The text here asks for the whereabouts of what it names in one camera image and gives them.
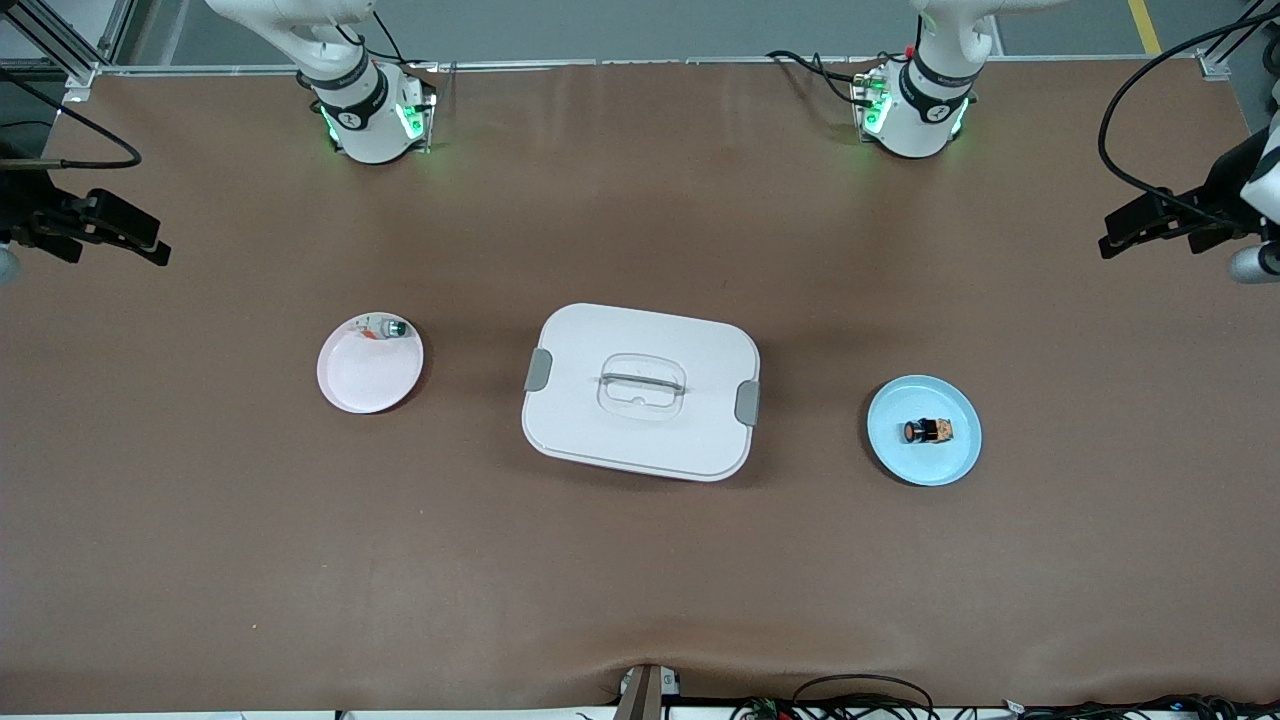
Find pink round plate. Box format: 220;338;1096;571
317;312;425;415

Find light blue round plate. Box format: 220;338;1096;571
866;375;983;488

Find white lidded plastic container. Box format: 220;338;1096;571
521;303;762;483

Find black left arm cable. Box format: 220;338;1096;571
1097;8;1280;216

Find aluminium frame post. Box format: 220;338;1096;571
0;0;103;89
1197;0;1280;83

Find black right base cable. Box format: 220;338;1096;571
340;10;413;69

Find black left base cables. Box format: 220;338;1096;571
765;48;901;107

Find black cable tangle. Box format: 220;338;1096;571
1005;692;1280;720

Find metal table edge rail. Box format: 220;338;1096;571
95;54;1206;77

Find clear lid handle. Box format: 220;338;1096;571
600;371;687;395

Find black cable loop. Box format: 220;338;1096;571
792;674;937;720

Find metal table edge bracket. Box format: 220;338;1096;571
615;663;682;720

